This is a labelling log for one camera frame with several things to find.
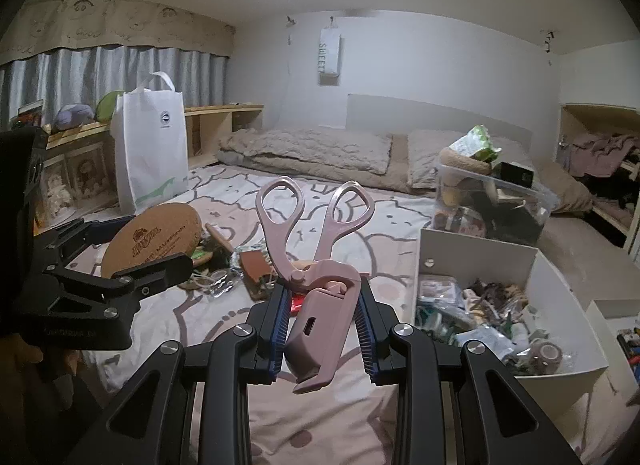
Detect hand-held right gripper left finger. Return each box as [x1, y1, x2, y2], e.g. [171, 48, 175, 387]
[80, 287, 291, 465]

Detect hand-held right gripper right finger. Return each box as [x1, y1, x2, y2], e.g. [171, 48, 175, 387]
[355, 280, 583, 465]

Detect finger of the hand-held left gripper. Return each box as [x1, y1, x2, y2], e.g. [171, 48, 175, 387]
[45, 216, 135, 260]
[41, 252, 194, 300]

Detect pink scissors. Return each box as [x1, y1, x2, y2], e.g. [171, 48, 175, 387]
[255, 176, 376, 393]

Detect round wooden coaster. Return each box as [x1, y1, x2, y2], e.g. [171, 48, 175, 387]
[101, 202, 203, 278]

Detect brown tape roll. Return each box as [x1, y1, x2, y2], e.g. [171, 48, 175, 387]
[527, 337, 566, 373]

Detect white shoe box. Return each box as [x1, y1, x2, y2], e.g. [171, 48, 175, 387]
[414, 228, 613, 378]

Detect white doll display case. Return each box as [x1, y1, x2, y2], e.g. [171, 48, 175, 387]
[44, 155, 76, 216]

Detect brown doll display case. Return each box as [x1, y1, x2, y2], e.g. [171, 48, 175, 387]
[75, 150, 108, 201]

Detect brown leather case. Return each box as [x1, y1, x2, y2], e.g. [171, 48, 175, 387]
[239, 249, 273, 286]

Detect printed bunny blanket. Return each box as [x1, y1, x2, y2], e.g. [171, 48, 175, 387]
[65, 162, 640, 465]

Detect crumpled clear plastic bag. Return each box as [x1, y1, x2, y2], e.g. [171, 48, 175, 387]
[200, 267, 241, 296]

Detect white tote bag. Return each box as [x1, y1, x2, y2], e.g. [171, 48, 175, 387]
[110, 71, 190, 216]

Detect purple plush toy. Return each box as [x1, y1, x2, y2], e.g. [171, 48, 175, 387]
[54, 104, 96, 130]

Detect green plush toy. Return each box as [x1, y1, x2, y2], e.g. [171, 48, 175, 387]
[96, 90, 126, 121]

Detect wooden bedside shelf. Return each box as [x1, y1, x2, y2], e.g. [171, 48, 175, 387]
[35, 104, 264, 226]

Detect clear plastic storage bin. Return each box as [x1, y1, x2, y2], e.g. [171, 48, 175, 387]
[432, 152, 560, 246]

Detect long beige pillow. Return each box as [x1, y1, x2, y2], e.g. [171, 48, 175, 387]
[217, 128, 393, 176]

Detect green snack bag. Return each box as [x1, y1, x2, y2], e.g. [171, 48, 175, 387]
[448, 125, 503, 163]

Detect small black box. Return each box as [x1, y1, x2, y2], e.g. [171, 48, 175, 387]
[492, 161, 535, 188]

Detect beige printed valance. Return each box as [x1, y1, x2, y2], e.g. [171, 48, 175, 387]
[0, 0, 236, 66]

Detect beige pillows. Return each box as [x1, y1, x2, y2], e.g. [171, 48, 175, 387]
[217, 128, 598, 218]

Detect white hanging paper bag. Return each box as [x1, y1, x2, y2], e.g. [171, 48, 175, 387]
[317, 28, 343, 86]

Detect pile of clothes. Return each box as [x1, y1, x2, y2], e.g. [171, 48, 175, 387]
[570, 132, 640, 181]

